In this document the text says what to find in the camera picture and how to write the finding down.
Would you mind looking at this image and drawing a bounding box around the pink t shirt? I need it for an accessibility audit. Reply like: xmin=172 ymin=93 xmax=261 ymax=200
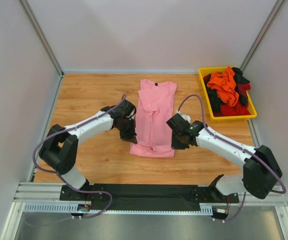
xmin=130 ymin=79 xmax=177 ymax=158

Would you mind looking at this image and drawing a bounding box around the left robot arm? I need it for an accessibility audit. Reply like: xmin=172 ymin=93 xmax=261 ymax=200
xmin=37 ymin=99 xmax=137 ymax=201

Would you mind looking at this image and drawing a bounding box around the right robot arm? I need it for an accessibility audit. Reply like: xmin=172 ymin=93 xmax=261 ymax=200
xmin=166 ymin=113 xmax=282 ymax=200

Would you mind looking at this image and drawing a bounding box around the black t shirt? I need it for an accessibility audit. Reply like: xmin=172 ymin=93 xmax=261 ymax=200
xmin=203 ymin=67 xmax=250 ymax=117

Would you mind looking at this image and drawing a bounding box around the red t shirt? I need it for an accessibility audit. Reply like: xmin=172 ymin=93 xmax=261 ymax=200
xmin=220 ymin=83 xmax=251 ymax=116

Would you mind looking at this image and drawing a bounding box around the orange t shirt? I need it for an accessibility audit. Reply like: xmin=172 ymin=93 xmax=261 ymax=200
xmin=207 ymin=66 xmax=239 ymax=107

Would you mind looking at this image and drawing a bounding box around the yellow plastic bin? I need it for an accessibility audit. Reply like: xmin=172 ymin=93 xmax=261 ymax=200
xmin=199 ymin=66 xmax=257 ymax=122

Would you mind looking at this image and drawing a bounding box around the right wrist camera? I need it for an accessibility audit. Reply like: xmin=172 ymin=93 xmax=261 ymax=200
xmin=176 ymin=110 xmax=191 ymax=123

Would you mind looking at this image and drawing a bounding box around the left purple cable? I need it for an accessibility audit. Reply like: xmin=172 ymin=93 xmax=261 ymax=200
xmin=32 ymin=93 xmax=127 ymax=218

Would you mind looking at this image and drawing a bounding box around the purple cable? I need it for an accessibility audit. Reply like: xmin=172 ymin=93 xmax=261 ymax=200
xmin=32 ymin=93 xmax=127 ymax=218
xmin=177 ymin=94 xmax=287 ymax=223

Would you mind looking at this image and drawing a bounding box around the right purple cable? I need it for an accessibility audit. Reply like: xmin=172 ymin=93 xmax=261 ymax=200
xmin=177 ymin=94 xmax=287 ymax=223

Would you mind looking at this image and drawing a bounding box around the grey slotted cable duct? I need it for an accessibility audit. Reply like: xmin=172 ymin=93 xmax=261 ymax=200
xmin=22 ymin=201 xmax=229 ymax=215

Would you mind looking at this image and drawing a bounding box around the aluminium frame rail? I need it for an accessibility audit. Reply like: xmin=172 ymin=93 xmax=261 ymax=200
xmin=13 ymin=182 xmax=288 ymax=207

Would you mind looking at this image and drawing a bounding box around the left corner aluminium post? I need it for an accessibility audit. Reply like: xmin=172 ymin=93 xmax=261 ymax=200
xmin=18 ymin=0 xmax=64 ymax=77

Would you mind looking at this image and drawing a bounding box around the corner aluminium post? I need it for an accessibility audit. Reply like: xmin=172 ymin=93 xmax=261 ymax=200
xmin=240 ymin=0 xmax=286 ymax=72
xmin=18 ymin=0 xmax=64 ymax=77

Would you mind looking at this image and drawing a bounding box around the right corner aluminium post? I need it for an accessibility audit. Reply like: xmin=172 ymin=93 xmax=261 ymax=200
xmin=240 ymin=0 xmax=286 ymax=72

